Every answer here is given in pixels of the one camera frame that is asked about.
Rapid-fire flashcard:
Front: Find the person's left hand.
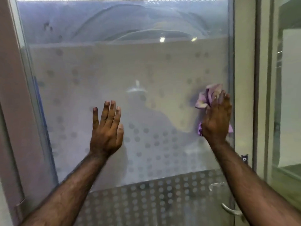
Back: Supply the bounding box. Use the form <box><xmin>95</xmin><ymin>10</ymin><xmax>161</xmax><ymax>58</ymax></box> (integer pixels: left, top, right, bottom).
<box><xmin>89</xmin><ymin>100</ymin><xmax>124</xmax><ymax>158</ymax></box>

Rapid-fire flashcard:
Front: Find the person's right hand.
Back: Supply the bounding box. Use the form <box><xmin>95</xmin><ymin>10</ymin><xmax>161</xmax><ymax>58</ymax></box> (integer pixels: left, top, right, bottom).
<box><xmin>201</xmin><ymin>89</ymin><xmax>233</xmax><ymax>145</ymax></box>

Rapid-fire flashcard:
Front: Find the purple cleaning cloth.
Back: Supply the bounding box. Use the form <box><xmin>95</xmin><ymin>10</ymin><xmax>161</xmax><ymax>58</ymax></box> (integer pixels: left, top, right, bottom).
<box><xmin>195</xmin><ymin>83</ymin><xmax>234</xmax><ymax>136</ymax></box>

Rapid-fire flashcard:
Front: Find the frosted dotted glass door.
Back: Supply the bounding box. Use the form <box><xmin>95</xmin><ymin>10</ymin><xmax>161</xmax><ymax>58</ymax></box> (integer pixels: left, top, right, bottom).
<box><xmin>9</xmin><ymin>0</ymin><xmax>235</xmax><ymax>226</ymax></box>

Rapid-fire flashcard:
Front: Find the person's right forearm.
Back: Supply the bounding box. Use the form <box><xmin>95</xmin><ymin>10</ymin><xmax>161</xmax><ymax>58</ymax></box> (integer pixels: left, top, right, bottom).
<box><xmin>209</xmin><ymin>140</ymin><xmax>301</xmax><ymax>226</ymax></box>

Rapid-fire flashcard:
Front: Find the person's left forearm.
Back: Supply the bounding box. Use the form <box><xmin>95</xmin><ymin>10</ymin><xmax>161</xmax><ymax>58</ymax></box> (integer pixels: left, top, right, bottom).
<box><xmin>21</xmin><ymin>152</ymin><xmax>110</xmax><ymax>226</ymax></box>

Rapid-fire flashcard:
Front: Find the silver door handle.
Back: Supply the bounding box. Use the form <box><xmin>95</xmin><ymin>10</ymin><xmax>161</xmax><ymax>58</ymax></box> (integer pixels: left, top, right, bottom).
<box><xmin>209</xmin><ymin>182</ymin><xmax>243</xmax><ymax>217</ymax></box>

